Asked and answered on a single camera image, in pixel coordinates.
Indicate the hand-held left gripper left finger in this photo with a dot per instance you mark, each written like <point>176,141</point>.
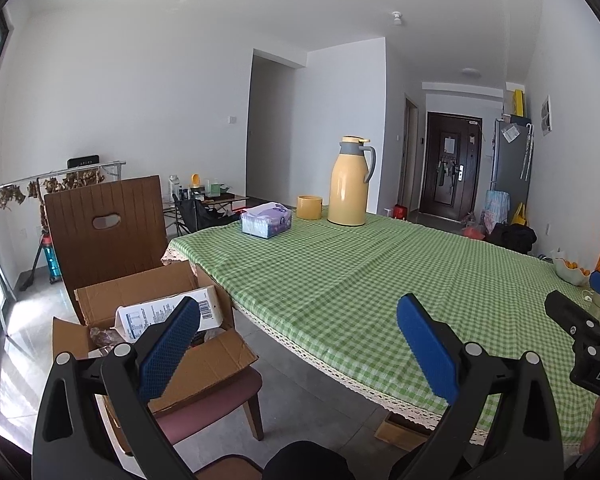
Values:
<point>169,350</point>

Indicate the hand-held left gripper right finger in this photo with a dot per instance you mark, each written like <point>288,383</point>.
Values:
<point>427,352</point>

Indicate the white milk carton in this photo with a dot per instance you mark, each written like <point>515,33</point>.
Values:
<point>145,317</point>

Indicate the brown cardboard box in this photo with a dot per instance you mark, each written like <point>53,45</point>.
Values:
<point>105,296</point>

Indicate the person's right forearm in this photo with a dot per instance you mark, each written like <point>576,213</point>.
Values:
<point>595,430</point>

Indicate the green bowl of oranges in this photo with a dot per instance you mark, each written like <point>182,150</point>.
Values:
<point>570,272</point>

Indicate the flat cardboard piece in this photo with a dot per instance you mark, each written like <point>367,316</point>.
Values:
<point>400,435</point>

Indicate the green checked tablecloth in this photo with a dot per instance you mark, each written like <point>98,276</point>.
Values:
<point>355,300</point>

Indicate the black bag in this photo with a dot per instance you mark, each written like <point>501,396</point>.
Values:
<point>515,237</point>

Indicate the yellow bag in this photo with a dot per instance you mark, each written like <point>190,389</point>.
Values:
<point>519,216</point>

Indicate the red bag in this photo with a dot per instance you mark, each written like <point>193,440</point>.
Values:
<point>474,231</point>

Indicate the patterned cloth bag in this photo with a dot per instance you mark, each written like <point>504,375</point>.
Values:
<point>496,207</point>

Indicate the brown wooden chair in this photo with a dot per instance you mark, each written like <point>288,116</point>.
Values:
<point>230,467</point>
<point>80,250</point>

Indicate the black folding chair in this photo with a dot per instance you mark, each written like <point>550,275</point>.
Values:
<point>195,217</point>

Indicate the small red item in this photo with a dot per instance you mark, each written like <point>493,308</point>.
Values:
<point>400,211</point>

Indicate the grey refrigerator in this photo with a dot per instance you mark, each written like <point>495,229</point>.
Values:
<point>507,175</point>

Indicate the hanging umbrella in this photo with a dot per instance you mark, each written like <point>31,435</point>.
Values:
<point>526,152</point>

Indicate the dark brown entrance door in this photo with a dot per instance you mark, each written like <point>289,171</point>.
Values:
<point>450,195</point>

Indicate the white bottle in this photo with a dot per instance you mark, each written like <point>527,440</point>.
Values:
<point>174,189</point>

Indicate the folding table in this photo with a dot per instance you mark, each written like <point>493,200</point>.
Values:
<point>230,200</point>

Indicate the person's dark clothing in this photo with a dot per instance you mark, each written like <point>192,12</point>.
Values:
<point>307,462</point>

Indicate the purple tissue pack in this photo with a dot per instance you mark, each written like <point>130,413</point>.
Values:
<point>267,220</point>

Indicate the green container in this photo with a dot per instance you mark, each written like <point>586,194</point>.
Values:
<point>218,189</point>

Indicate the yellow thermos jug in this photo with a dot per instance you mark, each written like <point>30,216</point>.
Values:
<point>347,185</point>

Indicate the yellow round container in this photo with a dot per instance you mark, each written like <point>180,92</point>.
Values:
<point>310,207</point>

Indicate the wooden interior door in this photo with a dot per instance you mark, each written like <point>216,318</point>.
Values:
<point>411,160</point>

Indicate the yellow box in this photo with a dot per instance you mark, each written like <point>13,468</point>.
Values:
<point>518,102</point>

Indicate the black box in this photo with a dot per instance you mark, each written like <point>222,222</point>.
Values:
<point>83,161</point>

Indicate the metal drying rack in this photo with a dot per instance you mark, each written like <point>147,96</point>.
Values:
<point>55,172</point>

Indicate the round ceiling lamp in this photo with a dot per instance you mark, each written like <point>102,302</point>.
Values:
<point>471,72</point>

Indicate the white ceiling sensor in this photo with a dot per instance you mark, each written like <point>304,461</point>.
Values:
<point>397,17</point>

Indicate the wall calendar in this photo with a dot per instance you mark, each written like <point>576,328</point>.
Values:
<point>545,115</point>

